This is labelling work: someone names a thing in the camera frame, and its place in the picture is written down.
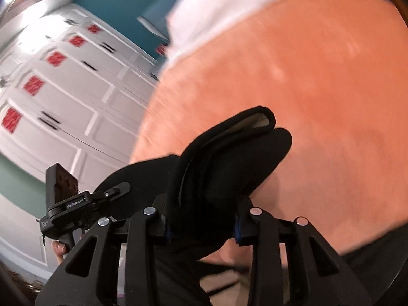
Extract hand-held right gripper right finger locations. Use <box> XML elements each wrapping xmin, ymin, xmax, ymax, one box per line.
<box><xmin>234</xmin><ymin>198</ymin><xmax>372</xmax><ymax>306</ymax></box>

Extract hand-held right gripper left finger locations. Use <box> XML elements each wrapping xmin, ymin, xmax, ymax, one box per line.
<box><xmin>35</xmin><ymin>194</ymin><xmax>174</xmax><ymax>306</ymax></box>

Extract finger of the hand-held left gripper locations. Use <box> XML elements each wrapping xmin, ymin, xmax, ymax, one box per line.
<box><xmin>92</xmin><ymin>182</ymin><xmax>131</xmax><ymax>203</ymax></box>

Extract white bed sheet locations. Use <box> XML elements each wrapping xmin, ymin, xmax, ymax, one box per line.
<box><xmin>166</xmin><ymin>0</ymin><xmax>345</xmax><ymax>69</ymax></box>

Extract orange plush blanket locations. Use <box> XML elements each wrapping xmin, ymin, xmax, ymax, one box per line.
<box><xmin>129</xmin><ymin>0</ymin><xmax>408</xmax><ymax>262</ymax></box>

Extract person's left hand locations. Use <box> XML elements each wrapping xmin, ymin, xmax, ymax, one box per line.
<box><xmin>51</xmin><ymin>240</ymin><xmax>69</xmax><ymax>265</ymax></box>

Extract white panelled wardrobe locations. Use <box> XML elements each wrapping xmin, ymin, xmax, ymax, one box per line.
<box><xmin>0</xmin><ymin>3</ymin><xmax>166</xmax><ymax>275</ymax></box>

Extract black pants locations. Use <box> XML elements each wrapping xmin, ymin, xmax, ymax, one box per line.
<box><xmin>96</xmin><ymin>105</ymin><xmax>293</xmax><ymax>306</ymax></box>

